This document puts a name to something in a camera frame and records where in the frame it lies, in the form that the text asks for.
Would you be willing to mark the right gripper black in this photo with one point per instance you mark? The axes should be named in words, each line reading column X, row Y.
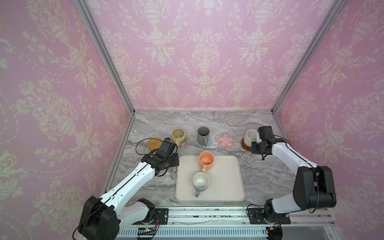
column 261, row 149

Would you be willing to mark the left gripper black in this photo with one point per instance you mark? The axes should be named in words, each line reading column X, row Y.
column 176, row 160

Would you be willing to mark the brown wooden coaster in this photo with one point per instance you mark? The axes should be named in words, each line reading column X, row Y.
column 244, row 146

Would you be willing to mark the pink flower coaster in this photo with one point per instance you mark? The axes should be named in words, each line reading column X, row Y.
column 225, row 141
column 186, row 143

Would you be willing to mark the yellow-green mug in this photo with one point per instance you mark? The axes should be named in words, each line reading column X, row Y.
column 178, row 136

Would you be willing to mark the woven tan coaster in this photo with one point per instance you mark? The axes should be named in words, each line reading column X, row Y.
column 154, row 143

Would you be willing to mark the dark grey mug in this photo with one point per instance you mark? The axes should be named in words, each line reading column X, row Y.
column 203, row 131

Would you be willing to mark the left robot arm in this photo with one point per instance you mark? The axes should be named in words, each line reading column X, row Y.
column 103, row 217

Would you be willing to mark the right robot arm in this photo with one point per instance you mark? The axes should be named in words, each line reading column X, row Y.
column 314, row 186

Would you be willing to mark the blue grey round coaster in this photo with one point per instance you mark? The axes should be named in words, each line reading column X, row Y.
column 210, row 143

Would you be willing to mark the orange pink mug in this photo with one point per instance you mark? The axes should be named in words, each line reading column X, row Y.
column 206, row 160

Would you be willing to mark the beige serving tray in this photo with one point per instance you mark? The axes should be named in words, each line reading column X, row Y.
column 225, row 185

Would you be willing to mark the white mug purple handle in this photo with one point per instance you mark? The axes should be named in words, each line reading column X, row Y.
column 201, row 182

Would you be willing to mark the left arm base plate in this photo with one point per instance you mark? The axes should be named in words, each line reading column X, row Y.
column 161, row 216

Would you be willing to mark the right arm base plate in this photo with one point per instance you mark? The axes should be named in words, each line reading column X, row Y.
column 258, row 217

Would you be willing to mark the aluminium front rail frame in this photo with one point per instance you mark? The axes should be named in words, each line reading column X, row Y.
column 231, row 223

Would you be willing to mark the right corner aluminium post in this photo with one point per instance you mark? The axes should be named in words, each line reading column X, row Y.
column 319, row 35

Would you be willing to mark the corner aluminium post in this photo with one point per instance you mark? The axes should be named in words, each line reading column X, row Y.
column 319, row 35
column 102, row 48

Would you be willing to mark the left corner aluminium post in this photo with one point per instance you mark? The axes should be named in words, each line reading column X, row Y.
column 102, row 48

